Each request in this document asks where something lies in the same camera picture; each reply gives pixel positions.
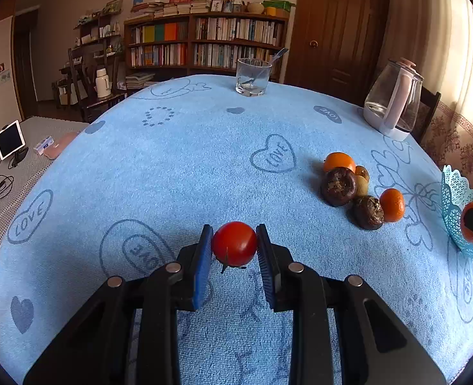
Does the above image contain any orange tangerine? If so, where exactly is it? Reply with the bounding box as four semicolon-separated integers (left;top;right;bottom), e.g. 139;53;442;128
379;188;405;223
322;152;356;173

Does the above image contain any dark passion fruit small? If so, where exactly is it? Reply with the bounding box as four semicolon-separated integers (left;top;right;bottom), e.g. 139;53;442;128
352;196;384;230

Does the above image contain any small greenish kiwi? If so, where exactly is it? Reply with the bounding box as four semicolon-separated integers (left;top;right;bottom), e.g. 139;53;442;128
356;175;368;196

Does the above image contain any small brown kiwi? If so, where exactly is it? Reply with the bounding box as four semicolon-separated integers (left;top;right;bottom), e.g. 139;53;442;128
355;165;369;182

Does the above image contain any dark passion fruit large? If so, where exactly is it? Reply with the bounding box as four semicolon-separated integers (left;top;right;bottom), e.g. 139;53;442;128
321;167;357;207

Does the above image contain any red tomato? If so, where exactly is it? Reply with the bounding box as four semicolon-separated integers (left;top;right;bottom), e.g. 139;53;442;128
211;222;257;267

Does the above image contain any light blue lattice fruit basket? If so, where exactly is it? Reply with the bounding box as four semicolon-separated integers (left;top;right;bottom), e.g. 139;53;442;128
441;165;473;259

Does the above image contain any dark wooden chair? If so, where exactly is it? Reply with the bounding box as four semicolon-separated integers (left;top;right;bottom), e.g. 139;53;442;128
411;87;441;144

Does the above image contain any blue heart-print tablecloth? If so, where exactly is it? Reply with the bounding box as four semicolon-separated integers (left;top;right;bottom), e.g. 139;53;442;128
0;75;473;381

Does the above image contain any patterned beige curtain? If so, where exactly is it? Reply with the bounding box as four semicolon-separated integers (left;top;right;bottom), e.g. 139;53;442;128
378;0;473;189

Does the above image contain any white tablet on stand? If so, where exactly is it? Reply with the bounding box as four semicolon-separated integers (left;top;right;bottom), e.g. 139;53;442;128
0;120;26;160

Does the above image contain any brown wooden door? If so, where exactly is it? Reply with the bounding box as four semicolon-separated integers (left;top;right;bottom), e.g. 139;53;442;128
284;0;389;105

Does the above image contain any white thermos bottle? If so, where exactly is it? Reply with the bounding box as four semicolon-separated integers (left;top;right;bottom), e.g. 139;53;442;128
96;68;111;99

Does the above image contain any clear drinking glass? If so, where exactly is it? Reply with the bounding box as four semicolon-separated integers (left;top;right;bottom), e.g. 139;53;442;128
235;58;272;97

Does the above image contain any small dark side shelf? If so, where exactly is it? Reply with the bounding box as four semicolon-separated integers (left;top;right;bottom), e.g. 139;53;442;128
53;6;123;107

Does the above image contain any metal spoon in glass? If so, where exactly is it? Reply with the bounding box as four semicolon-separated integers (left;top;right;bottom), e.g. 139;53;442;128
241;48;289;84

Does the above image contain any wooden bookshelf with books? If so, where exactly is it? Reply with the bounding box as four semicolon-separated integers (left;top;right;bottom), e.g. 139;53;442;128
124;12;289;80

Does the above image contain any glass kettle with pink handle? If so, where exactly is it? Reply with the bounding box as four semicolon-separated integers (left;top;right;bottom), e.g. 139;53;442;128
363;57;423;142

